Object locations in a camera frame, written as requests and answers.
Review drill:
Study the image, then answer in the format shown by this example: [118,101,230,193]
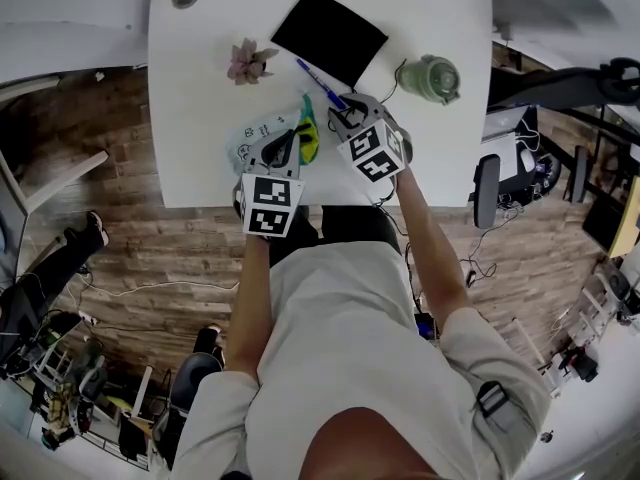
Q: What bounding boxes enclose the person's chin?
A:
[299,406,451,480]

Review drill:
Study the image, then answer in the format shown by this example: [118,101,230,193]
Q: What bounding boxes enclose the grey laptop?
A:
[482,103,539,194]

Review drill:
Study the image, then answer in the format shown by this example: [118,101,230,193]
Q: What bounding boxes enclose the black box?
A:
[582,195,626,254]

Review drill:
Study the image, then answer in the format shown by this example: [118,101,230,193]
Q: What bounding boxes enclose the clear plastic pencil pouch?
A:
[227,92,321,177]

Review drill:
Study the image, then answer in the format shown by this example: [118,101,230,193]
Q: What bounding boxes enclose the black office chair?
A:
[472,56,640,229]

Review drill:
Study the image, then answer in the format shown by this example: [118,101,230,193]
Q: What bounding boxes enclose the green lidded bottle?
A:
[397,53,461,107]

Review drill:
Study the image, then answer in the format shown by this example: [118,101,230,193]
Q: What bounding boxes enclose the thin black cord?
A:
[352,59,409,107]

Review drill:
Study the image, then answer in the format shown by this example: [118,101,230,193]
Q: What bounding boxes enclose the person's left forearm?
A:
[224,232,276,384]

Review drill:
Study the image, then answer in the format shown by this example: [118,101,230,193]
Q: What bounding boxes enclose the white floor cable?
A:
[74,267,241,299]

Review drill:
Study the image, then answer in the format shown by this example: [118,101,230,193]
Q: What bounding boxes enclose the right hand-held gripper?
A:
[327,92,414,185]

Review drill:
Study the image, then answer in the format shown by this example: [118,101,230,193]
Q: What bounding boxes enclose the small pink succulent plant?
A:
[227,37,280,87]

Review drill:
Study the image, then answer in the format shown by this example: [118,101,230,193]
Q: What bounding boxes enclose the black equipment bundle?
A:
[529,152,564,194]

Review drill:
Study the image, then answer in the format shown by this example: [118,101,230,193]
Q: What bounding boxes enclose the black power cable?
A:
[457,217,501,289]

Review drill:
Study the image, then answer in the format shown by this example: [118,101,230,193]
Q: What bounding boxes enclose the grey shoulder strap buckle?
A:
[474,380,524,432]

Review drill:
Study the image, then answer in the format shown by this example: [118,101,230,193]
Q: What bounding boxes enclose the person's white shirt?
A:
[169,242,551,480]

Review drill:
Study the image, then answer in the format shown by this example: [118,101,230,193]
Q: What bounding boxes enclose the blue pen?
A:
[295,57,349,111]

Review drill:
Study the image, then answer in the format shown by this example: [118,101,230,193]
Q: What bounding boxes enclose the yellow table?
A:
[607,175,640,259]

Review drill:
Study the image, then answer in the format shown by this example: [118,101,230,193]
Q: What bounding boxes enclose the whiteboard on black stand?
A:
[537,102,640,204]

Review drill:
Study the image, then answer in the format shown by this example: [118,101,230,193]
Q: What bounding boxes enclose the person's black trousers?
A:
[272,205,401,269]

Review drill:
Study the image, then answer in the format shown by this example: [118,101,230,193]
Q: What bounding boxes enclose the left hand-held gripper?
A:
[232,128,306,240]

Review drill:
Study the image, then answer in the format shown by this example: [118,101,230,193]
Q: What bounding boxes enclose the person's right forearm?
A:
[392,167,471,354]

